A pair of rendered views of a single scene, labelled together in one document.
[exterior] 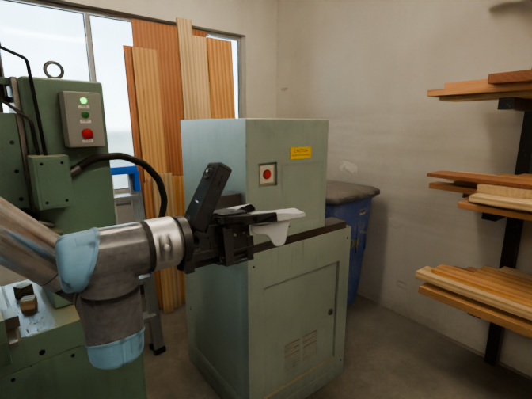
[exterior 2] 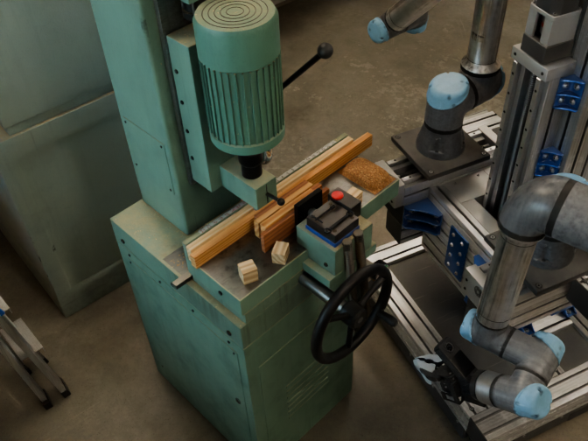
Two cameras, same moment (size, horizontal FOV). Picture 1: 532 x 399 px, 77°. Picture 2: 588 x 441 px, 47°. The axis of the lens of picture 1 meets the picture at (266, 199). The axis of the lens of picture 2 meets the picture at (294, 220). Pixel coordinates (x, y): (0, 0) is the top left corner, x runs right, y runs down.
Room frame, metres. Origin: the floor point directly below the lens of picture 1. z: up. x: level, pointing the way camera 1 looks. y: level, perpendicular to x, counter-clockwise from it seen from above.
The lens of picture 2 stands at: (0.84, 2.18, 2.17)
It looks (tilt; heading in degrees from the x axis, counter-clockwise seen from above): 45 degrees down; 270
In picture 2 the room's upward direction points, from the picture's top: 3 degrees counter-clockwise
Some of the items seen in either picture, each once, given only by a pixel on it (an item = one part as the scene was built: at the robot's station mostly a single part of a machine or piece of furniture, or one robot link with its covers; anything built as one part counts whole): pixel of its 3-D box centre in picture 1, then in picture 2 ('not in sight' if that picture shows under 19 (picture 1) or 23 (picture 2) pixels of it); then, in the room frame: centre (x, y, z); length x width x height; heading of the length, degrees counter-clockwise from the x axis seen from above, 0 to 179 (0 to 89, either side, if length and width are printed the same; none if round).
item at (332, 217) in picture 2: not in sight; (336, 215); (0.74, 0.97, 0.99); 0.13 x 0.11 x 0.06; 43
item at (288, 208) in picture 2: not in sight; (289, 217); (0.85, 0.91, 0.94); 0.18 x 0.02 x 0.07; 43
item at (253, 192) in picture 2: not in sight; (248, 183); (0.95, 0.87, 1.03); 0.14 x 0.07 x 0.09; 133
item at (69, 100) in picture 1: (82, 119); not in sight; (1.05, 0.56, 1.40); 0.10 x 0.06 x 0.16; 133
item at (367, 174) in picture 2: not in sight; (367, 171); (0.63, 0.72, 0.92); 0.14 x 0.09 x 0.04; 133
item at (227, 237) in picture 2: not in sight; (289, 194); (0.85, 0.81, 0.92); 0.67 x 0.02 x 0.04; 43
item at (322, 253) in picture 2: not in sight; (334, 236); (0.74, 0.97, 0.92); 0.15 x 0.13 x 0.09; 43
